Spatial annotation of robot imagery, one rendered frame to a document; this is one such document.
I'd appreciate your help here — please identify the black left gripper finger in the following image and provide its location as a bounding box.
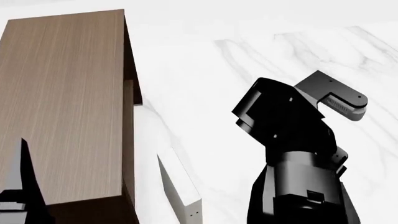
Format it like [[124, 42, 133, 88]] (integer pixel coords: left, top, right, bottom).
[[2, 137, 47, 207]]

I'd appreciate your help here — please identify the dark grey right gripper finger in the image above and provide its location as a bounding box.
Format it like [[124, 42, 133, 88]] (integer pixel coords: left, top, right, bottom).
[[293, 69, 369, 122]]

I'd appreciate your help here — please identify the brown wooden cabinet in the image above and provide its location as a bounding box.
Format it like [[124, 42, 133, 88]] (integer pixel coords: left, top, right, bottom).
[[0, 9, 144, 224]]

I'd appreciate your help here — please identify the white flat panel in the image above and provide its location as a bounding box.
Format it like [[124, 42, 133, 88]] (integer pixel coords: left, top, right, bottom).
[[156, 146, 203, 224]]

